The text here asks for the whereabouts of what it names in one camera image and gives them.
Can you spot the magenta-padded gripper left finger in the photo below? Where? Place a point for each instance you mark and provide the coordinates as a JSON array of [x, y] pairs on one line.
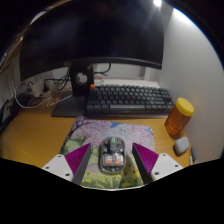
[[75, 160]]

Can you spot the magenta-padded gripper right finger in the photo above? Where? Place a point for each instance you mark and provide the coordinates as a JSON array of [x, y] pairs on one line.
[[148, 160]]

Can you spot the transparent computer mouse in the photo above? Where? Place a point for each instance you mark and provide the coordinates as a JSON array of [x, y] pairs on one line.
[[112, 156]]

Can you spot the floral landscape print mouse pad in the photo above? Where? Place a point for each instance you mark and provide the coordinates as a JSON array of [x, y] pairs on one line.
[[96, 131]]

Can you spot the orange jar with yellow lid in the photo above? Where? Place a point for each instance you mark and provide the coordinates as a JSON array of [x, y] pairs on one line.
[[178, 116]]

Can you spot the dark grey mechanical keyboard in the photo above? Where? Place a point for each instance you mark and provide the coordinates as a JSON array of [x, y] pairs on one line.
[[130, 99]]

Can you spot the white power strip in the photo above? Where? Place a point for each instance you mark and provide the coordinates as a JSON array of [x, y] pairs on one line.
[[38, 87]]

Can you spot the black computer monitor with stand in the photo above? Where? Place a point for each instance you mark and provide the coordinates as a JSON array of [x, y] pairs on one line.
[[93, 33]]

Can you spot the bright wall lamp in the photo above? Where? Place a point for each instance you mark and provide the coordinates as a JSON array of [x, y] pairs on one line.
[[157, 3]]

